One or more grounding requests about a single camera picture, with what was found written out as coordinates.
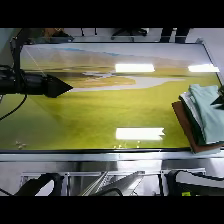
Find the pale green garment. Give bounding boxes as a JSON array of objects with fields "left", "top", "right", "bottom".
[{"left": 187, "top": 83, "right": 224, "bottom": 145}]

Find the dark green garment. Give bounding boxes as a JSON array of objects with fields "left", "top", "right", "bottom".
[{"left": 179, "top": 96, "right": 208, "bottom": 147}]

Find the silver frame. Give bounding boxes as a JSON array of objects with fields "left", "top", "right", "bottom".
[{"left": 0, "top": 149, "right": 224, "bottom": 197}]

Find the white garment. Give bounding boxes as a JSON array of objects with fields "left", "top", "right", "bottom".
[{"left": 179, "top": 91, "right": 205, "bottom": 135}]

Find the brown garment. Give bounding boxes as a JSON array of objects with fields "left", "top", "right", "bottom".
[{"left": 171, "top": 100, "right": 224, "bottom": 155}]

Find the black cable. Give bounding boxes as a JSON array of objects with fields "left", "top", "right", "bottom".
[{"left": 0, "top": 92, "right": 28, "bottom": 122}]

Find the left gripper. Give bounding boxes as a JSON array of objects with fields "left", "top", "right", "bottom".
[{"left": 21, "top": 73, "right": 52, "bottom": 97}]

